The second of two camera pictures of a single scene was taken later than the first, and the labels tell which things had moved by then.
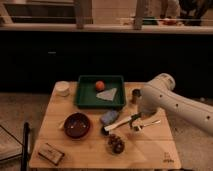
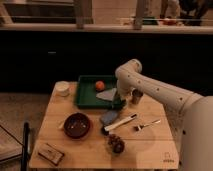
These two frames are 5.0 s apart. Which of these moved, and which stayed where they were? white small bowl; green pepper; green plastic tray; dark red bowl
Moved: green pepper
Stayed: dark red bowl; white small bowl; green plastic tray
